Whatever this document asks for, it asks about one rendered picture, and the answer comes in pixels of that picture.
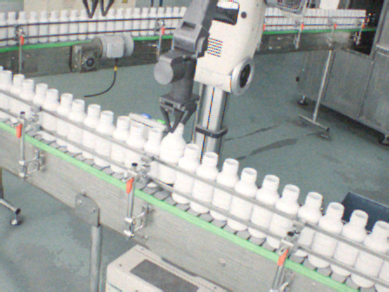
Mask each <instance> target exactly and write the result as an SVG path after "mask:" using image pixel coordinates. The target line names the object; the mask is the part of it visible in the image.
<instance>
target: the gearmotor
mask: <svg viewBox="0 0 389 292"><path fill-rule="evenodd" d="M133 49H134V41H133V39H132V38H131V36H130V35H127V34H126V35H102V36H95V37H94V38H93V39H92V40H91V42H85V43H73V47H72V60H71V66H72V67H71V68H72V73H76V71H79V73H85V72H97V71H98V62H99V59H103V58H114V57H115V73H116V69H117V66H116V65H117V62H118V61H119V59H118V57H121V56H130V55H131V54H132V53H133ZM114 83H115V75H114V80H113V84H114ZM113 84H111V86H110V87H109V90H110V89H111V88H112V87H113ZM105 92H108V90H106V91H104V92H102V93H99V94H96V95H88V96H83V97H91V96H98V95H101V94H103V93H105Z"/></svg>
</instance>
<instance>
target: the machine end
mask: <svg viewBox="0 0 389 292"><path fill-rule="evenodd" d="M339 10H365V11H366V15H369V13H370V14H371V16H373V14H375V15H377V16H380V18H375V20H373V19H370V20H369V22H371V21H374V22H379V24H378V25H368V26H367V27H369V26H378V28H377V30H376V34H375V38H374V40H373V46H372V47H365V48H352V49H340V51H334V52H333V55H332V60H331V62H330V63H331V64H330V66H329V71H328V73H327V79H326V85H325V88H324V92H323V94H322V99H321V101H320V103H321V104H323V105H325V106H327V107H329V108H330V109H334V110H335V111H338V112H339V113H342V114H343V115H345V116H349V117H351V118H352V119H354V120H355V121H359V122H360V123H363V124H364V125H367V126H369V127H370V128H373V129H375V130H377V131H378V132H382V133H383V134H385V139H379V143H380V144H381V145H383V146H389V142H388V141H387V140H386V139H387V137H389V0H340V6H339ZM327 52H328V50H314V51H305V53H304V56H303V57H304V58H303V61H302V66H301V68H300V76H297V77H296V82H298V83H297V91H296V92H297V93H300V94H301V95H302V96H303V99H302V100H299V101H298V104H301V105H304V106H307V105H308V103H307V102H306V101H305V100H306V97H308V98H310V99H312V100H314V101H317V99H316V98H317V96H318V94H319V93H318V92H319V89H320V82H321V78H322V75H323V69H324V68H325V63H326V57H327Z"/></svg>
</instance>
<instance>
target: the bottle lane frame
mask: <svg viewBox="0 0 389 292"><path fill-rule="evenodd" d="M26 133H27V132H26ZM26 133H25V160H26V161H29V160H30V159H34V157H35V149H37V150H39V159H36V160H35V161H36V162H39V170H36V172H34V173H32V174H30V175H29V177H28V179H26V180H25V182H26V183H28V184H30V185H31V186H34V187H35V188H37V189H39V190H41V191H42V192H44V193H45V194H47V195H49V196H52V197H53V198H55V199H57V201H60V202H62V203H64V204H65V205H67V206H70V207H71V208H72V209H75V206H76V203H75V196H77V195H78V194H79V193H81V194H82V195H84V196H86V197H88V198H90V199H92V200H93V201H96V203H97V205H98V206H99V223H100V224H101V225H102V226H104V227H107V228H108V229H111V230H112V231H114V232H116V233H117V234H119V235H121V236H124V237H125V235H124V234H123V232H124V231H125V229H126V223H125V218H126V217H127V210H128V204H129V194H128V193H127V192H126V183H125V182H122V179H121V180H118V179H116V178H115V177H113V176H112V175H113V174H112V175H107V174H106V173H105V172H102V169H96V168H94V167H93V165H94V164H93V165H91V166H90V165H88V164H86V163H84V161H82V162H81V161H80V160H77V159H75V156H74V157H72V156H70V155H67V154H66V152H62V151H60V150H57V149H58V148H57V149H56V148H53V147H51V146H49V144H46V143H43V142H42V141H38V140H37V139H35V138H34V137H33V136H29V135H26ZM20 160H21V153H20V138H17V135H16V129H15V128H11V127H10V126H9V125H8V124H6V123H3V122H0V168H2V169H4V170H6V171H7V172H10V173H11V174H12V175H14V176H17V177H18V178H19V179H21V177H20V176H19V172H21V166H19V161H20ZM35 161H34V162H30V163H29V166H28V173H29V172H31V171H32V170H34V169H35ZM143 189H144V188H143ZM154 194H155V193H154ZM154 194H153V195H150V194H148V193H145V192H143V191H142V189H138V188H135V199H134V211H133V217H134V218H136V217H137V216H139V215H140V214H141V213H142V204H143V203H145V204H146V205H148V213H147V214H146V215H143V216H144V217H146V227H143V228H141V229H140V230H138V231H137V232H136V233H135V237H133V238H132V239H130V241H131V242H134V243H135V244H138V245H140V246H141V247H144V248H145V249H147V250H149V251H152V252H153V253H154V254H157V255H158V256H161V257H162V258H164V259H166V260H167V261H170V262H172V263H173V264H175V265H178V266H179V267H181V268H183V269H185V270H187V271H190V273H192V274H195V275H197V276H199V277H201V278H202V279H204V280H207V281H208V282H211V283H213V284H214V285H217V286H218V287H219V288H222V289H225V290H226V291H228V292H269V291H270V289H271V288H272V285H273V280H274V277H275V272H276V270H277V268H278V261H279V256H278V255H277V253H275V251H276V250H277V249H275V250H274V251H270V250H268V249H265V248H262V245H263V243H262V244H261V245H260V246H259V245H257V244H255V243H252V242H250V241H249V240H250V237H249V238H248V239H247V240H245V239H243V238H242V237H239V236H237V235H236V233H237V231H236V232H235V233H230V232H229V231H226V230H225V229H224V227H225V226H224V227H221V228H220V227H217V226H215V225H214V224H212V223H211V222H212V221H213V220H212V221H210V222H206V221H205V220H202V219H201V218H200V216H193V215H191V214H190V213H188V210H181V209H179V208H176V207H175V205H170V204H169V203H167V202H165V199H166V198H165V199H163V200H160V199H158V198H155V197H154ZM176 205H177V204H176ZM289 256H290V255H289ZM289 256H288V257H287V261H286V263H285V268H284V270H283V273H282V275H281V280H280V284H279V289H280V287H281V286H283V284H285V283H286V282H285V280H286V275H287V272H289V273H292V274H293V275H294V276H293V280H292V283H291V284H290V283H289V284H288V285H287V287H288V288H289V292H360V288H358V289H353V288H352V287H349V286H346V280H345V281H344V282H338V281H335V280H334V279H332V278H331V274H330V275H329V276H324V275H322V274H321V273H318V272H317V270H318V269H317V268H316V269H314V270H312V269H310V268H307V267H306V266H303V263H304V262H301V263H300V264H298V263H297V262H294V261H291V260H289Z"/></svg>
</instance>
